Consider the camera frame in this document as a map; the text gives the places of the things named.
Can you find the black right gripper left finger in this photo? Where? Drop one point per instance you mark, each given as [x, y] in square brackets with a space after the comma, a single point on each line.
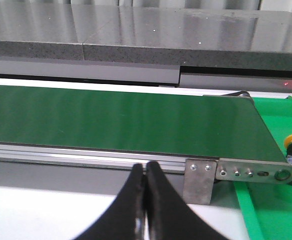
[124, 219]

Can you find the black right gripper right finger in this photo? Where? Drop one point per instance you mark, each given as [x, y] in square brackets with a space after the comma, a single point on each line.
[169, 217]

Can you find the green conveyor belt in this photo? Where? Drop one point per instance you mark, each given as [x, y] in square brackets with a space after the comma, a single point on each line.
[210, 126]

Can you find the green plastic tray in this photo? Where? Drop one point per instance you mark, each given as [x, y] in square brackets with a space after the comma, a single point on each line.
[267, 208]

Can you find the grey stone counter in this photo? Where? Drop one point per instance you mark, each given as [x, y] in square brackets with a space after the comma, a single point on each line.
[184, 47]

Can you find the white pleated curtain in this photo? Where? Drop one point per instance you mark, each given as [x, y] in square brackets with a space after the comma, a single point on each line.
[246, 5]

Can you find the metal conveyor mounting bracket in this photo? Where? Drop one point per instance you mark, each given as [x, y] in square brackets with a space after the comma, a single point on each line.
[199, 178]

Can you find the aluminium conveyor frame rail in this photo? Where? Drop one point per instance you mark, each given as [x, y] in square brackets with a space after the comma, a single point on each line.
[228, 169]

